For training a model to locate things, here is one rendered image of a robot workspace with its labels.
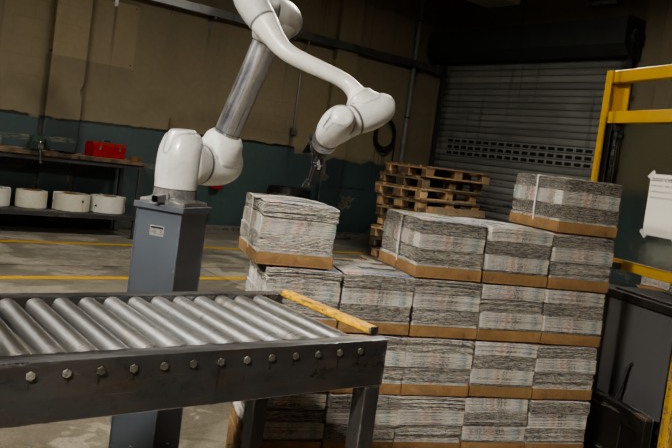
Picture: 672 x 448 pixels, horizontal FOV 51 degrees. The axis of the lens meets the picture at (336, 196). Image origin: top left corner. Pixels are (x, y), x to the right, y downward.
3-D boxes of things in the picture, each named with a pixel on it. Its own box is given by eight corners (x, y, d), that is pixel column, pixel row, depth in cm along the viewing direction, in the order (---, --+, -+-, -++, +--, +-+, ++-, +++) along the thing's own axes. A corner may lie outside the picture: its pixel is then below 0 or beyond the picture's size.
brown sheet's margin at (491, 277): (441, 264, 314) (442, 255, 314) (498, 269, 323) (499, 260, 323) (484, 282, 278) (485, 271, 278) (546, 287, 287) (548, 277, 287)
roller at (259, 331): (190, 295, 204) (190, 312, 204) (277, 342, 166) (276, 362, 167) (206, 293, 207) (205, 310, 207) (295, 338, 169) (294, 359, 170)
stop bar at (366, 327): (289, 295, 221) (290, 289, 221) (379, 334, 186) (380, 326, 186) (280, 295, 219) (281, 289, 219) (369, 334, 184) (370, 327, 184)
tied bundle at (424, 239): (377, 260, 306) (384, 207, 304) (438, 265, 315) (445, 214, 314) (413, 278, 270) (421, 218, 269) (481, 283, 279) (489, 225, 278)
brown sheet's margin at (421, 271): (377, 259, 305) (379, 249, 305) (437, 264, 315) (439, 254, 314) (414, 276, 269) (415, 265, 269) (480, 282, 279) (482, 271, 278)
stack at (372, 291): (223, 446, 294) (248, 248, 289) (474, 448, 328) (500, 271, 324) (238, 491, 257) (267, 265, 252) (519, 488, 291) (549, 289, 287)
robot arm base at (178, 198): (131, 200, 249) (133, 184, 249) (165, 199, 270) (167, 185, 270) (176, 208, 243) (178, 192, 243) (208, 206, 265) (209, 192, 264)
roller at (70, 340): (42, 315, 179) (44, 296, 179) (105, 375, 142) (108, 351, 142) (21, 316, 176) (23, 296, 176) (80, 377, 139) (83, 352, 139)
